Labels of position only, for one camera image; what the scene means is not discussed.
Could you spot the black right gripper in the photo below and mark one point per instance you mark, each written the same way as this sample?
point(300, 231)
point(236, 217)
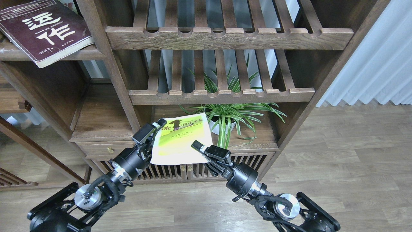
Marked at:
point(242, 179)

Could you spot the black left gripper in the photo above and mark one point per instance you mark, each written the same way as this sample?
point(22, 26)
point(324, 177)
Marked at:
point(131, 162)

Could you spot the yellow green cover book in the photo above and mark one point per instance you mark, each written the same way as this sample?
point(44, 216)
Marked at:
point(172, 144)

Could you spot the dark maroon cover book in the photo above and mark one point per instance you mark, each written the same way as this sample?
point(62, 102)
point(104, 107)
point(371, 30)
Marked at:
point(46, 30)

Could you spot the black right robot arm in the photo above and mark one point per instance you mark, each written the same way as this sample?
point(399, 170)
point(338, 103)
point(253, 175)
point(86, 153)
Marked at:
point(287, 212)

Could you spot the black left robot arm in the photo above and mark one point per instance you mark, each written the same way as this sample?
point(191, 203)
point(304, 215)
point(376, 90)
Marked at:
point(77, 209)

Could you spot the white plant pot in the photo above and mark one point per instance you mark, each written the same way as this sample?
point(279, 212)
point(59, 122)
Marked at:
point(215, 127)

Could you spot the green spider plant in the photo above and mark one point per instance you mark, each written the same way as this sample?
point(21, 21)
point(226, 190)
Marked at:
point(229, 113)

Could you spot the brass drawer knob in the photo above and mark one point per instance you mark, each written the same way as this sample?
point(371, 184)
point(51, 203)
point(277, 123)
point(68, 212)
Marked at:
point(110, 150)

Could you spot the dark wooden bookshelf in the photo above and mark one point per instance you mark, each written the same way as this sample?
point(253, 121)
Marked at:
point(151, 56)

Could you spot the white pleated curtain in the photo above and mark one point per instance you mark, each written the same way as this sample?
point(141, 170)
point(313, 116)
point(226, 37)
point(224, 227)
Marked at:
point(381, 67)

